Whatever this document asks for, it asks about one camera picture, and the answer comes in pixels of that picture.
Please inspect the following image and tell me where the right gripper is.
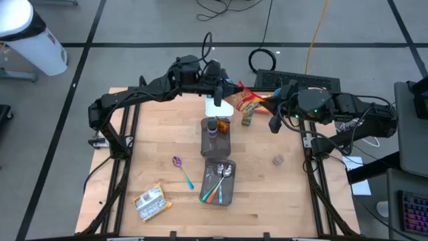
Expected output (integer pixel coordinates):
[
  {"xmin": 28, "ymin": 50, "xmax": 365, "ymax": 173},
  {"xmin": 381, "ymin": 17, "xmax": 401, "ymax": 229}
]
[{"xmin": 259, "ymin": 80, "xmax": 300, "ymax": 134}]

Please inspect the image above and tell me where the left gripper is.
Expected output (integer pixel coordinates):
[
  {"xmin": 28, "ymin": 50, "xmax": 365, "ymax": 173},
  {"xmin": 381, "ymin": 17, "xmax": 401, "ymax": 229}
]
[{"xmin": 200, "ymin": 77, "xmax": 244, "ymax": 108}]

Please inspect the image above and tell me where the red ramen noodle packet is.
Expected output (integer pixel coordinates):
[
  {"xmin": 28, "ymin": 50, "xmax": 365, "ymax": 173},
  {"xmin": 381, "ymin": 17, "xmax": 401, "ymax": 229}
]
[{"xmin": 224, "ymin": 81, "xmax": 268, "ymax": 114}]

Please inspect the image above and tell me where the grey transparent plastic bin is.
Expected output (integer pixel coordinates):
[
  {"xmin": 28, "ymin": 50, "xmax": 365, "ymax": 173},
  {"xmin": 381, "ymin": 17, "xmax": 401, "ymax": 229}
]
[
  {"xmin": 199, "ymin": 158, "xmax": 237, "ymax": 207},
  {"xmin": 200, "ymin": 116, "xmax": 232, "ymax": 160}
]

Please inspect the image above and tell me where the silver spoon light-blue handle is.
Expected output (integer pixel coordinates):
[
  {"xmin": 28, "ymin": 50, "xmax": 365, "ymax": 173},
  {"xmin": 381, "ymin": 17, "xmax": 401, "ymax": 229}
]
[{"xmin": 215, "ymin": 163, "xmax": 225, "ymax": 205}]

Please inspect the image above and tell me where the iridescent spoon teal handle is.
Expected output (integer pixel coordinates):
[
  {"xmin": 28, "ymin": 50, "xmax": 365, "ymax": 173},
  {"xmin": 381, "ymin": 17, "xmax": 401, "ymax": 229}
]
[{"xmin": 201, "ymin": 164, "xmax": 233, "ymax": 202}]

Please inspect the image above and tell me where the yellow white food packet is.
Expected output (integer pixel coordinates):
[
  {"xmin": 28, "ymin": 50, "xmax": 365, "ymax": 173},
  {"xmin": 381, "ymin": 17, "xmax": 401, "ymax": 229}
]
[{"xmin": 133, "ymin": 182, "xmax": 173, "ymax": 223}]

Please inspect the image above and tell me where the white plastic bin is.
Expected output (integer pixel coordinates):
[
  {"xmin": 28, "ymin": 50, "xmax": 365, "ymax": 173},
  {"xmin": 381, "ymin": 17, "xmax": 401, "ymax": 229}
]
[{"xmin": 205, "ymin": 95, "xmax": 235, "ymax": 118}]

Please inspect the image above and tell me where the black perforated panel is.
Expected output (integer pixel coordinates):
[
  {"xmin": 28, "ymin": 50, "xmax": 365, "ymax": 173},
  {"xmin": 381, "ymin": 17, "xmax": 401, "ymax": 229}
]
[{"xmin": 254, "ymin": 69, "xmax": 344, "ymax": 116}]

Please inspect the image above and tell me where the white paper sheet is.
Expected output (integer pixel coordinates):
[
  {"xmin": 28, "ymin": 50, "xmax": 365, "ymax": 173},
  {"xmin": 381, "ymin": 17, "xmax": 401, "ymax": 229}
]
[{"xmin": 342, "ymin": 155, "xmax": 372, "ymax": 197}]

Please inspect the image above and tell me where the black box on desk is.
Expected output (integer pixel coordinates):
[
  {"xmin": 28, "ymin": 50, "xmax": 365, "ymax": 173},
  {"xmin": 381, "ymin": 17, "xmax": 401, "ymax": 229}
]
[{"xmin": 407, "ymin": 76, "xmax": 428, "ymax": 121}]

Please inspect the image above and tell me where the white computer mouse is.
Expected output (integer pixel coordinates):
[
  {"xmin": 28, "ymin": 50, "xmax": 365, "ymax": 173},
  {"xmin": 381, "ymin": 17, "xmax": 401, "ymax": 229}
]
[{"xmin": 376, "ymin": 200, "xmax": 391, "ymax": 218}]

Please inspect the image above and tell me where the backlit computer keyboard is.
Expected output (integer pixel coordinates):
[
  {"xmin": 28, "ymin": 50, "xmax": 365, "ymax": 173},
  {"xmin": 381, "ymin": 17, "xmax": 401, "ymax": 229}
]
[{"xmin": 397, "ymin": 190, "xmax": 428, "ymax": 237}]

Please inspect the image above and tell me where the white trash can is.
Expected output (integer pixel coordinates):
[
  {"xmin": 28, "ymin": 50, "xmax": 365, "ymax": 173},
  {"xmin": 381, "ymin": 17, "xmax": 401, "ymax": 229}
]
[{"xmin": 0, "ymin": 0, "xmax": 68, "ymax": 77}]

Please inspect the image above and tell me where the coiled black floor cable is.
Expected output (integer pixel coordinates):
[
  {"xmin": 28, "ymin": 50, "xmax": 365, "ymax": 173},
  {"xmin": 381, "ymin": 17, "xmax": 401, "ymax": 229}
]
[{"xmin": 247, "ymin": 0, "xmax": 278, "ymax": 74}]

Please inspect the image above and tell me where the tangled black floor cable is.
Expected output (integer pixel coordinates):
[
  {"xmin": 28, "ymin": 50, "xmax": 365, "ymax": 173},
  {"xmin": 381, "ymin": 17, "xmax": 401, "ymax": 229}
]
[{"xmin": 195, "ymin": 0, "xmax": 265, "ymax": 21}]

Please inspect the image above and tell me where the yellow floor cable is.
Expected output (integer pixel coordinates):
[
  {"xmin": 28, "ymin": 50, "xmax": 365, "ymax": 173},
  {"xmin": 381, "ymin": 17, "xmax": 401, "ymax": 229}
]
[{"xmin": 304, "ymin": 0, "xmax": 330, "ymax": 75}]

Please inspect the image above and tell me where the iridescent spoon blue handle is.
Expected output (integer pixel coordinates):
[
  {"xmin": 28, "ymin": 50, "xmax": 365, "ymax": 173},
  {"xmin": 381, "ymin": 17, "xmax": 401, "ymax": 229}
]
[{"xmin": 171, "ymin": 155, "xmax": 195, "ymax": 191}]

